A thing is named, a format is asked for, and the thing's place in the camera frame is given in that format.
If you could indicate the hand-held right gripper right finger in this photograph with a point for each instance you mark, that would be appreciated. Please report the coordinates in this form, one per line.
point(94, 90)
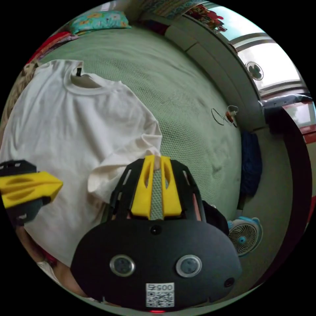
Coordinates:
point(172, 195)

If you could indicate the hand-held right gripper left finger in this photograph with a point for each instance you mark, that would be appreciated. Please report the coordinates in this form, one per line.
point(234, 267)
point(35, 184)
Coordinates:
point(141, 190)

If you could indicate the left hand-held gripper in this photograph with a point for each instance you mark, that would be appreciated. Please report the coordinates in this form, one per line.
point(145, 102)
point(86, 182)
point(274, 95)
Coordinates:
point(26, 209)

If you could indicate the white t-shirt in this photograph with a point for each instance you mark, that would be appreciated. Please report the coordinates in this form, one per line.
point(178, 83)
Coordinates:
point(74, 128)

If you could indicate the dark blue cloth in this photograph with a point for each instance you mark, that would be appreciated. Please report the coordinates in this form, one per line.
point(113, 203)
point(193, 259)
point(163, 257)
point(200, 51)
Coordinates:
point(250, 163)

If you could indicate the person's body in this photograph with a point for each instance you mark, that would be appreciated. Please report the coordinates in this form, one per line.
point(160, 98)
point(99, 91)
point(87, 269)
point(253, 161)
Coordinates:
point(61, 276)

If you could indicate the bed with green woven mat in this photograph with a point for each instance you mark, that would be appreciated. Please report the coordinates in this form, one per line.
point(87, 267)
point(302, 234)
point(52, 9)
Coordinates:
point(177, 98)

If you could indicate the pile of clothes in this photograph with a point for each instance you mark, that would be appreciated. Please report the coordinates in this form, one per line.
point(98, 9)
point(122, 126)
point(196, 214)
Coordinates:
point(50, 43)

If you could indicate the window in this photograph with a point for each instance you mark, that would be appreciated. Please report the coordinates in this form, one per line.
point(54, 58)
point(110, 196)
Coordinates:
point(269, 56)

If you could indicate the teal floral pillow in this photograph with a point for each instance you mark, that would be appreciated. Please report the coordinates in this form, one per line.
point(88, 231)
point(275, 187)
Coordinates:
point(100, 21)

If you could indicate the small fan with blue frame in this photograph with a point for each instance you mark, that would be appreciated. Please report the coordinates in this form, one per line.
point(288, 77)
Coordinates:
point(244, 236)

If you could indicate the small wall fan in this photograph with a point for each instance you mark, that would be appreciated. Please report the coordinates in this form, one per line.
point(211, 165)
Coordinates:
point(254, 70)

